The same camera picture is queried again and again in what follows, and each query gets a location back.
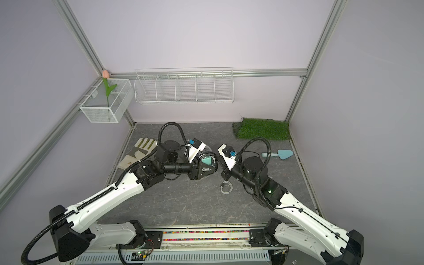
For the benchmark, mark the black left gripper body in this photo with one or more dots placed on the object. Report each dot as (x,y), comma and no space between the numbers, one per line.
(192,174)

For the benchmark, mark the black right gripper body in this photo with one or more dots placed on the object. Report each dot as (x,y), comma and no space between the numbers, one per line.
(227,174)

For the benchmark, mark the teal charger block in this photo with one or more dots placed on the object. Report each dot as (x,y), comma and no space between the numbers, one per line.
(208,160)

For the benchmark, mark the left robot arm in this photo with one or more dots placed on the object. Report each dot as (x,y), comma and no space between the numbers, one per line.
(73,228)

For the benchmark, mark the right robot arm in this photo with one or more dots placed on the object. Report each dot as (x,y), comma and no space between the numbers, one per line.
(298,212)

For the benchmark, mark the green artificial grass mat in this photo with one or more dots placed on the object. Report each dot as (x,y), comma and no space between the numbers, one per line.
(269,129)

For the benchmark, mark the beige gardening glove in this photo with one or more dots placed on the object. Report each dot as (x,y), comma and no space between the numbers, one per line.
(135,154)

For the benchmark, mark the teal garden trowel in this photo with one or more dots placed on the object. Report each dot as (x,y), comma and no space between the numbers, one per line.
(282,154)

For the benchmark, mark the artificial pink tulip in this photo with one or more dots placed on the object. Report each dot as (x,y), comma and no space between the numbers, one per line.
(108,88)

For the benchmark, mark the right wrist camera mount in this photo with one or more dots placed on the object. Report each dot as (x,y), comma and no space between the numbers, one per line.
(227,157)

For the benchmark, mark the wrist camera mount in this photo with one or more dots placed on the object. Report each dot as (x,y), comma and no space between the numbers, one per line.
(196,149)
(227,157)

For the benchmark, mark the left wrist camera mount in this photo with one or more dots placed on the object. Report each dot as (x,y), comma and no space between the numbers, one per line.
(196,149)

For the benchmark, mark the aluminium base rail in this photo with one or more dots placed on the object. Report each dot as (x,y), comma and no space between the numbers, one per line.
(131,235)

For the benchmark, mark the white wire wall shelf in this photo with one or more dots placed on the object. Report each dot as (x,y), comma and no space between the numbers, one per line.
(184,85)

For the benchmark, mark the white mesh wall basket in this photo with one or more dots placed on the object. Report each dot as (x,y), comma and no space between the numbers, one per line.
(95,108)

